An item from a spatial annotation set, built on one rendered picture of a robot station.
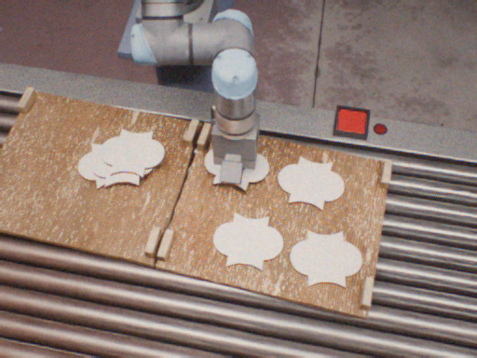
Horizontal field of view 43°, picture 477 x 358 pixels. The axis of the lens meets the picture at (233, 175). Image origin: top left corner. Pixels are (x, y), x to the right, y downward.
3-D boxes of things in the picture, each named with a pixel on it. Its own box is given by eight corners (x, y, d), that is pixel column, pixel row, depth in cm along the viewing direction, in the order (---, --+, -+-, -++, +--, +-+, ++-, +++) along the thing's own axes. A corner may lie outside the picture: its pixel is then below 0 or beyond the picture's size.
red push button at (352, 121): (338, 112, 140) (339, 108, 138) (365, 116, 139) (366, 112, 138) (335, 133, 136) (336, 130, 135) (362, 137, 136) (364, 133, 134)
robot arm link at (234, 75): (256, 42, 105) (259, 80, 100) (255, 84, 114) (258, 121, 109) (211, 44, 105) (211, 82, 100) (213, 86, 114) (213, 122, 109)
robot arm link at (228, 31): (192, 6, 112) (191, 50, 106) (253, 5, 112) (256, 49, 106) (194, 37, 118) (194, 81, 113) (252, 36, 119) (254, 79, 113)
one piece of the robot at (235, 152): (201, 144, 109) (206, 191, 123) (252, 151, 108) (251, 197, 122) (213, 93, 116) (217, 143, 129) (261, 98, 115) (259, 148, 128)
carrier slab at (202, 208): (206, 129, 137) (206, 124, 136) (390, 166, 131) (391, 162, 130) (156, 269, 119) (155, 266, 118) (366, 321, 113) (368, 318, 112)
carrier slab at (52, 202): (34, 94, 143) (32, 89, 142) (202, 127, 137) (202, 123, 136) (-36, 223, 125) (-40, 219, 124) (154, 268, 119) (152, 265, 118)
